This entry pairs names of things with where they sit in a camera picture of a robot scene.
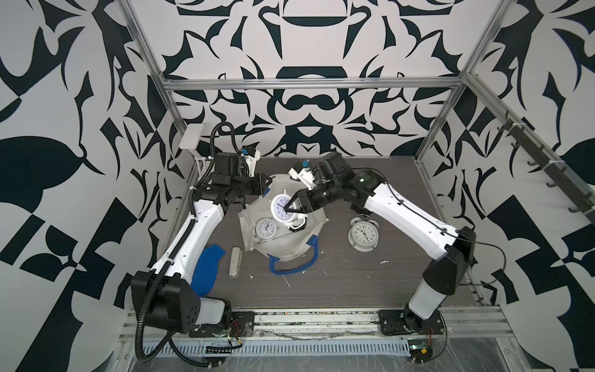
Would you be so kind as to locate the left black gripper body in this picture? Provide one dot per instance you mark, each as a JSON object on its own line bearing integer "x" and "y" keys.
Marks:
{"x": 245, "y": 187}

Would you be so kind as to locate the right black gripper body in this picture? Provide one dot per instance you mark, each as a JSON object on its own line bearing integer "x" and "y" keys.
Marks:
{"x": 325, "y": 191}

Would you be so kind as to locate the white blue-faced alarm clock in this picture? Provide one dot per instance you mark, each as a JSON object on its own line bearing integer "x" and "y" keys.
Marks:
{"x": 283, "y": 212}

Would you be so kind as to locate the white canvas bag blue handles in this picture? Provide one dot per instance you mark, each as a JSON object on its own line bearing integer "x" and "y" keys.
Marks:
{"x": 287, "y": 245}

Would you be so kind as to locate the white round alarm clock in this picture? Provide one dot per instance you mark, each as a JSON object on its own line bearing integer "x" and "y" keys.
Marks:
{"x": 363, "y": 235}

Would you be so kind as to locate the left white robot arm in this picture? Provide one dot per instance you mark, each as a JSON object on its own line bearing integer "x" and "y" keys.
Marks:
{"x": 163, "y": 298}

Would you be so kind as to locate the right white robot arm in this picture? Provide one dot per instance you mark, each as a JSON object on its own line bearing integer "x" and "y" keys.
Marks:
{"x": 367, "y": 190}

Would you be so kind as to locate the small white alarm clock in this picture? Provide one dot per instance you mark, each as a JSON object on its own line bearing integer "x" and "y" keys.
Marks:
{"x": 266, "y": 229}

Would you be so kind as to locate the white desk lamp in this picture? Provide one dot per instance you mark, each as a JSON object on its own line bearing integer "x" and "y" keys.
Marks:
{"x": 190, "y": 141}

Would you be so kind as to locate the small beige stapler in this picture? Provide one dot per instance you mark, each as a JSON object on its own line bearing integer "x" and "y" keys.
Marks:
{"x": 235, "y": 262}

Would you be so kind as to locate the blue cloth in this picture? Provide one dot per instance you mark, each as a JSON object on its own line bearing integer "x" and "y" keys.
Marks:
{"x": 206, "y": 270}

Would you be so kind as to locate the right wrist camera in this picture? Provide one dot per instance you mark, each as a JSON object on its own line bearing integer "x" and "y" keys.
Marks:
{"x": 302, "y": 171}

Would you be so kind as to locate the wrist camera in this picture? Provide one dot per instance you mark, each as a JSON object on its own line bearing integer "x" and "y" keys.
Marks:
{"x": 251, "y": 156}
{"x": 302, "y": 171}

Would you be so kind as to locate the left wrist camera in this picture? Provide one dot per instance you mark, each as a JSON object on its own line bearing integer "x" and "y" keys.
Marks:
{"x": 251, "y": 156}

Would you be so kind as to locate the white slotted cable duct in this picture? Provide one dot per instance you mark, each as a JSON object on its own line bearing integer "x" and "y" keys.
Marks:
{"x": 297, "y": 348}

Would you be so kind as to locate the grey wall hook rail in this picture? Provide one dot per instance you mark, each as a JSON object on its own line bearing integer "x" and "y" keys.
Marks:
{"x": 544, "y": 158}

